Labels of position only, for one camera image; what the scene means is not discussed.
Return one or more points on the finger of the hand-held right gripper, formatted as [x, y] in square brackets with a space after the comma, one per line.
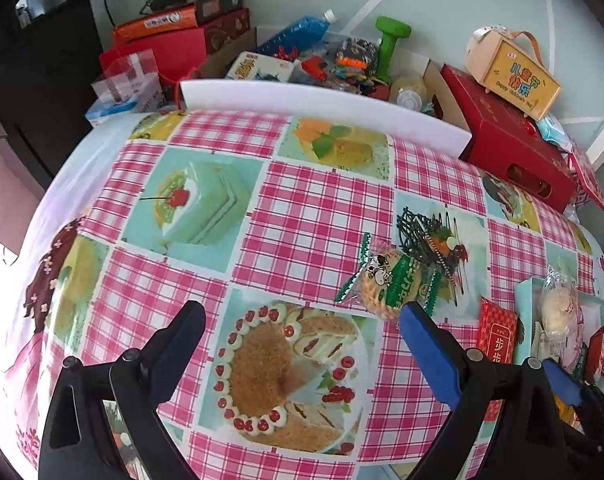
[589, 452]
[564, 382]

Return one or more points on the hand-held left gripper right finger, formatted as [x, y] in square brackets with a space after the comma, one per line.
[429, 350]

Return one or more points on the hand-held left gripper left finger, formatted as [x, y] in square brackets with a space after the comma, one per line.
[177, 345]

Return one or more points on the orange yellow snack packet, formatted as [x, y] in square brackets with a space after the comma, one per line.
[566, 410]

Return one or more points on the round pale pastry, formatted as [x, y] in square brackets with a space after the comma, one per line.
[556, 310]

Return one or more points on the green-wrapped rice cracker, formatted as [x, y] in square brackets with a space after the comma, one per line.
[381, 285]

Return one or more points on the teal shallow cardboard tray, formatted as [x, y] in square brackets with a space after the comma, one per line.
[526, 295]

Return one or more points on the silver green snack packet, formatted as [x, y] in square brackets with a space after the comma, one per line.
[580, 360]

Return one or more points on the red square snack packet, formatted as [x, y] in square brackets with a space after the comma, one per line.
[601, 355]

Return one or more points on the red gold-patterned snack packet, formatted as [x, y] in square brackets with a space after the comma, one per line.
[496, 340]

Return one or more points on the checkered cake-print tablecloth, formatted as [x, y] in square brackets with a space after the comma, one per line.
[307, 210]

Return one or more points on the red patterned box lid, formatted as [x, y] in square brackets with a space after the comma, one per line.
[589, 175]

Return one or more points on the red gift box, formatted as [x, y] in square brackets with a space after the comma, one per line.
[506, 145]

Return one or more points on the light blue white pack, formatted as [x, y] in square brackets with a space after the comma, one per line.
[109, 110]

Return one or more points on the light blue wet wipes pack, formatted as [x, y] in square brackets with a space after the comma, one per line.
[554, 130]

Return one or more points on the open brown cardboard box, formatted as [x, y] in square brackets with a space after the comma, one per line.
[441, 90]

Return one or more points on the clear plastic jar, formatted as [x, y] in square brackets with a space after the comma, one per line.
[409, 90]

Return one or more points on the clear plastic box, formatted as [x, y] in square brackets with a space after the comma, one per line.
[127, 80]

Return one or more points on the white foam board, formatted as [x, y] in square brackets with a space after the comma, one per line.
[307, 100]

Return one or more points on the small white yellow box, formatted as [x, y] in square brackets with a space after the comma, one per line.
[259, 67]

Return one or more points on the plain red box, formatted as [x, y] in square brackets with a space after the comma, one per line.
[177, 50]

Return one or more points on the dark toy pile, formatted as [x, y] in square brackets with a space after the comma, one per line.
[354, 57]

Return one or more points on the green dumbbell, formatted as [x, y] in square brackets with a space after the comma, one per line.
[389, 45]

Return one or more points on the black cabinet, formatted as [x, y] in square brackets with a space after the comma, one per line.
[42, 60]

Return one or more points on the brown red box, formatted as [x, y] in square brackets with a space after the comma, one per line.
[227, 32]

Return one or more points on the orange flat box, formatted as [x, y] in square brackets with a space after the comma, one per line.
[157, 22]

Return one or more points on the blue plastic bottle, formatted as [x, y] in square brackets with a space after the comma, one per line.
[292, 35]

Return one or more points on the dark flat box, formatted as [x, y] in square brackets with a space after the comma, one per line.
[217, 7]

